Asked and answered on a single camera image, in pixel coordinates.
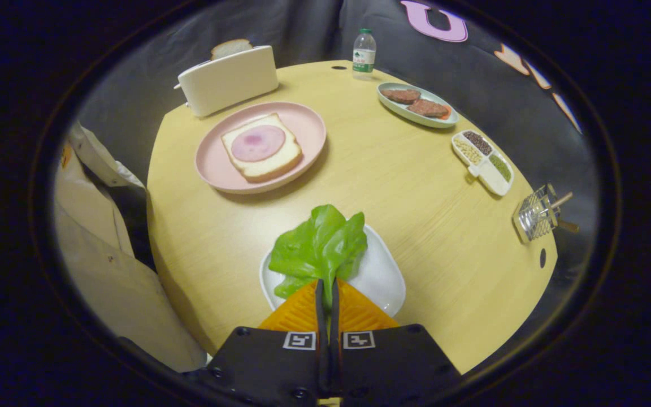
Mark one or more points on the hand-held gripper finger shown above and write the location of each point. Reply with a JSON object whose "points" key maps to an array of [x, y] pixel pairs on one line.
{"points": [[321, 350], [335, 356]]}

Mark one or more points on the green lettuce leaf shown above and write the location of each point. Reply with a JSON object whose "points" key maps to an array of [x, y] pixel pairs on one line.
{"points": [[320, 249]]}

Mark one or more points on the toasted brown bread slice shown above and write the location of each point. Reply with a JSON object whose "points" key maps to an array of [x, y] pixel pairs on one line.
{"points": [[229, 48]]}

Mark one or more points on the white square plate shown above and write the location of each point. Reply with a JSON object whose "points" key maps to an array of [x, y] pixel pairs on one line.
{"points": [[379, 277]]}

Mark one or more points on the pink ham slice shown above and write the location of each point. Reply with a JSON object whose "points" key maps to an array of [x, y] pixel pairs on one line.
{"points": [[257, 143]]}

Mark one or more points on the pink plate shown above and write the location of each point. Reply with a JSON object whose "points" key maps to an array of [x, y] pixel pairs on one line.
{"points": [[308, 127]]}

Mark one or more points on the white divided seed dish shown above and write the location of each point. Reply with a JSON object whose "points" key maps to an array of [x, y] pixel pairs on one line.
{"points": [[492, 178]]}

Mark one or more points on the clear utensil holder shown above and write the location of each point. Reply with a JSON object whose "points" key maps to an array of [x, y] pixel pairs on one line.
{"points": [[532, 217]]}

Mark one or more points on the person's beige jacket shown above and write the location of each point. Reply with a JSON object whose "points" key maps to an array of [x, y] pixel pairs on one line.
{"points": [[94, 271]]}

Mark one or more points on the pale green plate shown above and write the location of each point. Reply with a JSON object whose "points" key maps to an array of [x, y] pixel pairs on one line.
{"points": [[399, 109]]}

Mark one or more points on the brown patty with orange edge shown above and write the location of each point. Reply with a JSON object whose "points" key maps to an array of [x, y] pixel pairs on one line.
{"points": [[428, 108]]}

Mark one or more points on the brown meat patty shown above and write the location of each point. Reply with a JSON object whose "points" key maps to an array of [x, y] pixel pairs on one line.
{"points": [[400, 95]]}

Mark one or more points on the wooden stick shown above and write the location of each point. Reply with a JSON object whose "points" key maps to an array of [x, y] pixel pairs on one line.
{"points": [[563, 199], [569, 226]]}

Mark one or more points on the white toaster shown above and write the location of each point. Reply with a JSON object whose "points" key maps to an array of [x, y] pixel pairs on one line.
{"points": [[229, 82]]}

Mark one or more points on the clear water bottle green cap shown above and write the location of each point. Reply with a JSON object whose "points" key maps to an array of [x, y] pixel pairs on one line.
{"points": [[364, 56]]}

